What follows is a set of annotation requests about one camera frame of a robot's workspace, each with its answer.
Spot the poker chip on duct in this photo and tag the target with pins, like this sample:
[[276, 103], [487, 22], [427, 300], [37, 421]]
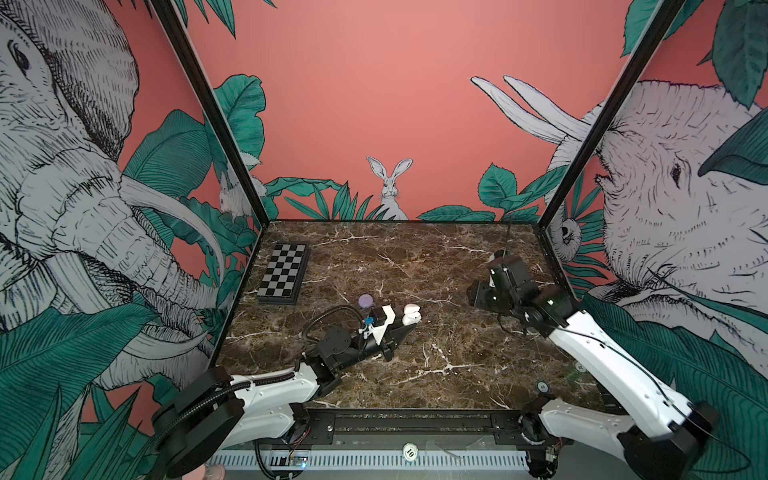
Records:
[[410, 452]]

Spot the black white checkerboard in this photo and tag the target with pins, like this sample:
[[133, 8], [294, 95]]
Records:
[[284, 274]]

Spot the purple earbud charging case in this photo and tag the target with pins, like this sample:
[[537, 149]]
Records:
[[365, 301]]

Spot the poker chip near right base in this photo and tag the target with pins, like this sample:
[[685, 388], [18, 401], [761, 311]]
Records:
[[542, 387]]

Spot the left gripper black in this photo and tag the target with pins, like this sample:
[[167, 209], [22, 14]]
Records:
[[394, 339]]

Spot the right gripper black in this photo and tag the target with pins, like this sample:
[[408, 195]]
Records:
[[480, 293]]

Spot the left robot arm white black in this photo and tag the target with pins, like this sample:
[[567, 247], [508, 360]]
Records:
[[219, 409]]

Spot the black mounting rail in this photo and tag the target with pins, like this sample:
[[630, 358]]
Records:
[[333, 426]]

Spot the white slotted cable duct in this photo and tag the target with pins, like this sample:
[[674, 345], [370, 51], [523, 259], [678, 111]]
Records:
[[394, 460]]

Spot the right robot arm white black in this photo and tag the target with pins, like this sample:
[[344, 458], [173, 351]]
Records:
[[660, 433]]

